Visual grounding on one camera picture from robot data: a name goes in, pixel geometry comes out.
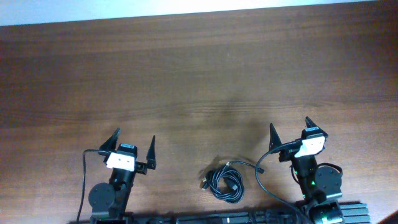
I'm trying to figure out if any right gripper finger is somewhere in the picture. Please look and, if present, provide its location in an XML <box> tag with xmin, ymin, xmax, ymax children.
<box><xmin>269</xmin><ymin>123</ymin><xmax>282</xmax><ymax>153</ymax></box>
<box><xmin>305</xmin><ymin>116</ymin><xmax>328</xmax><ymax>138</ymax></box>

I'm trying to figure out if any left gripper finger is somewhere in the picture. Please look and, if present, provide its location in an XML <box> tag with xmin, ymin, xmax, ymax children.
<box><xmin>99</xmin><ymin>128</ymin><xmax>121</xmax><ymax>152</ymax></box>
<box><xmin>146</xmin><ymin>135</ymin><xmax>157</xmax><ymax>170</ymax></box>

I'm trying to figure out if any thick black USB cable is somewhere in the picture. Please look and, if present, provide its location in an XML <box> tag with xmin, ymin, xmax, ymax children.
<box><xmin>200</xmin><ymin>165</ymin><xmax>246</xmax><ymax>205</ymax></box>

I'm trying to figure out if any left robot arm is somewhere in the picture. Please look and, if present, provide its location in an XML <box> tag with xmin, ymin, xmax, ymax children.
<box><xmin>88</xmin><ymin>128</ymin><xmax>157</xmax><ymax>223</ymax></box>

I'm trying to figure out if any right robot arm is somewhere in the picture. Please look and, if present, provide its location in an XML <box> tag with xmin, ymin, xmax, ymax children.
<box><xmin>269</xmin><ymin>117</ymin><xmax>345</xmax><ymax>223</ymax></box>

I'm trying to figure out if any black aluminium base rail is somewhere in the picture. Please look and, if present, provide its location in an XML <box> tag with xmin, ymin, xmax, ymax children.
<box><xmin>125</xmin><ymin>202</ymin><xmax>371</xmax><ymax>224</ymax></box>

